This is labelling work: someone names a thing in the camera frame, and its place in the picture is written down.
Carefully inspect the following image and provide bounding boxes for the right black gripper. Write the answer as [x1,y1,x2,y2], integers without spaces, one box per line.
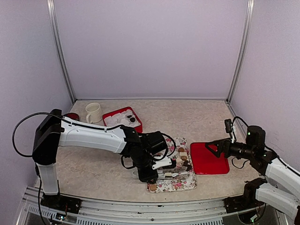
[205,137,255,160]

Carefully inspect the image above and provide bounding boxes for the silver metal serving tongs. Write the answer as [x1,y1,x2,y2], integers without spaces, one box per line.
[156,170,192,180]

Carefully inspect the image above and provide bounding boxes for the red box lid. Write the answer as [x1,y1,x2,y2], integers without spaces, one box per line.
[190,142,230,175]

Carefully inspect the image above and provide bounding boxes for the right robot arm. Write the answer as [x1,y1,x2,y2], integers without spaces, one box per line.
[205,126,300,225]

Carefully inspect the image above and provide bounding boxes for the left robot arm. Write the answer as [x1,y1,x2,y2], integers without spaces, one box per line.
[32,109,158,209]

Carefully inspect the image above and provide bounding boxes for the brown sweet chocolate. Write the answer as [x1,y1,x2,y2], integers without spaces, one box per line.
[150,184,157,191]

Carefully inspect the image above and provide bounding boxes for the white cube chocolate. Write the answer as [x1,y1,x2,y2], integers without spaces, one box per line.
[176,157,183,164]

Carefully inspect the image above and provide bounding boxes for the dark chocolate on tray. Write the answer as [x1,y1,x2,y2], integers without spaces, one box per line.
[186,165,192,172]

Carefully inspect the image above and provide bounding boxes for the white paper chocolate cups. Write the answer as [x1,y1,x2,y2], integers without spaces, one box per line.
[104,110,141,128]

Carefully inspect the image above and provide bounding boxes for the red chocolate box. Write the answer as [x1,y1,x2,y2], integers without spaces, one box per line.
[102,106,143,133]

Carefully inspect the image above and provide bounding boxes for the floral rectangular tray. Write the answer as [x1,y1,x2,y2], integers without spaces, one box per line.
[147,137,197,194]

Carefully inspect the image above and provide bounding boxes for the cream ceramic mug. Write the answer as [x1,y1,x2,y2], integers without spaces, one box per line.
[85,103,102,124]

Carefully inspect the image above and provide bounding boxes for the red floral saucer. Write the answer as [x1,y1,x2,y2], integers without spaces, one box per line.
[63,112,80,121]

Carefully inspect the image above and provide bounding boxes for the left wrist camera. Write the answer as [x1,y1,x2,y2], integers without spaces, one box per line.
[152,157,176,170]

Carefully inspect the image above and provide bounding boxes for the aluminium table front rail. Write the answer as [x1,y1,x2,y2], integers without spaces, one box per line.
[15,187,292,225]

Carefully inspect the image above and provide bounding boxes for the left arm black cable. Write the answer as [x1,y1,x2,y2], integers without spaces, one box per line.
[12,112,64,158]

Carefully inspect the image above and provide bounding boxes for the left aluminium frame post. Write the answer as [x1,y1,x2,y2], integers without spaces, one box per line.
[46,0,77,105]

